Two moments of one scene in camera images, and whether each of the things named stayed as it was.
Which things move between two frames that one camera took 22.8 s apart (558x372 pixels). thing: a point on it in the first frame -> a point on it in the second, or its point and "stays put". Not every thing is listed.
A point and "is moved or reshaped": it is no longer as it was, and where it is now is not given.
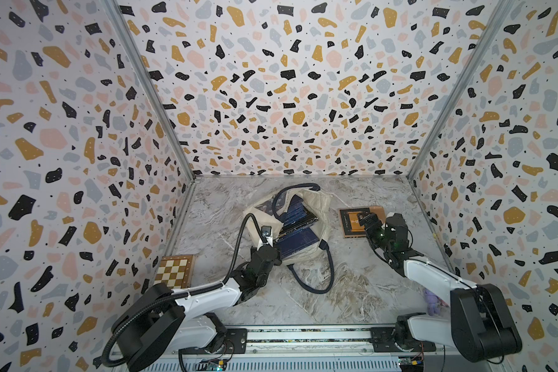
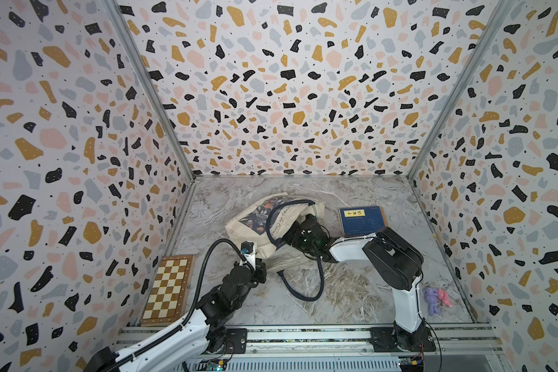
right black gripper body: (375, 233) -> (299, 240)
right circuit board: (411, 363) stays put
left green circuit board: (215, 365) stays put
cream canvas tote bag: (318, 201) is moved or reshaped
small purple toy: (432, 300) stays put
